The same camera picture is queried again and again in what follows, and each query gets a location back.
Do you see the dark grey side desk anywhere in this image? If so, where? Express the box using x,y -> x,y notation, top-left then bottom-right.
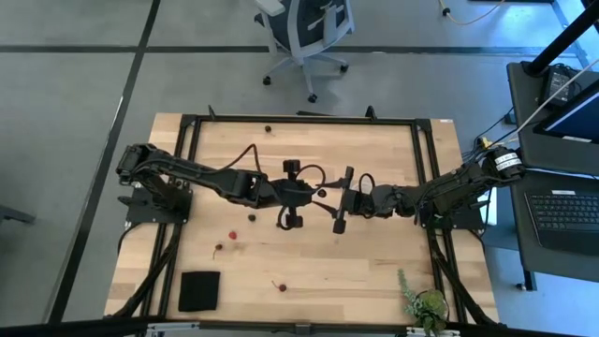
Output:
506,60 -> 599,177
508,167 -> 599,291

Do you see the black rig bar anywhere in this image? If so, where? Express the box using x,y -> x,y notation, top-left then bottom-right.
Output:
0,316 -> 599,337

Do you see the black metal pole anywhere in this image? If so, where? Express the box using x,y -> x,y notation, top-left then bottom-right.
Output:
522,0 -> 599,77

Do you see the yellow floor cable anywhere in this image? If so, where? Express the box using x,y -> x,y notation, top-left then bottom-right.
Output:
437,0 -> 507,27

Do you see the black floor cable bundle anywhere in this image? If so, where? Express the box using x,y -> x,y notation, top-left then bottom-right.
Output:
461,108 -> 519,163

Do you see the black computer monitor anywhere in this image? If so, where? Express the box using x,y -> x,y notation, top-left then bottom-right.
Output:
533,78 -> 599,144

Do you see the grey metal leg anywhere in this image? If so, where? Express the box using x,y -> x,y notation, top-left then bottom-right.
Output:
0,204 -> 37,227

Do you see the green artificial plant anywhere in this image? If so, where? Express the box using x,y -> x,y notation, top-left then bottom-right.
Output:
397,268 -> 450,337

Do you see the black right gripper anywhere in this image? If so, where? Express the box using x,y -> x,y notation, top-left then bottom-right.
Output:
312,165 -> 400,235

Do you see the black power adapter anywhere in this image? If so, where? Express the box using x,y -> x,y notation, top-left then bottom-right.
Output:
537,63 -> 582,108

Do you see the black square cloth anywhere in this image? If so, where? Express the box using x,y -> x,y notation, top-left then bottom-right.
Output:
178,271 -> 222,313

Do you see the white cable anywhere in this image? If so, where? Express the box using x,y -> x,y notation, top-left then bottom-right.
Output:
514,58 -> 599,137

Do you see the black laptop keyboard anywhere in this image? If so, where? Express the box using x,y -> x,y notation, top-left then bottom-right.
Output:
523,188 -> 599,256

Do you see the white grey office chair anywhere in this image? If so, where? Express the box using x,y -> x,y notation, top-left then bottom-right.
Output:
253,0 -> 356,104

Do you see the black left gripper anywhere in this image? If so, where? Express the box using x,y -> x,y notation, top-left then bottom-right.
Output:
259,158 -> 326,231

